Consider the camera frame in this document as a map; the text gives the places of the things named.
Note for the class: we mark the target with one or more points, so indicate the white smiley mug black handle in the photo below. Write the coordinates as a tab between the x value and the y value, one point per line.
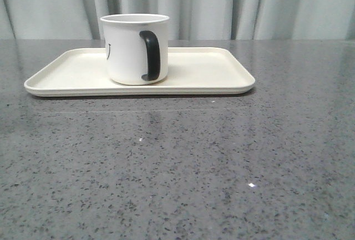
136	47

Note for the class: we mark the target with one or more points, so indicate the cream rectangular plastic tray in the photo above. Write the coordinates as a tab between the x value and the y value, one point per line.
192	71

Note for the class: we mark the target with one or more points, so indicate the pale grey-green curtain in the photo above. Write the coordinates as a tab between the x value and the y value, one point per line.
189	19

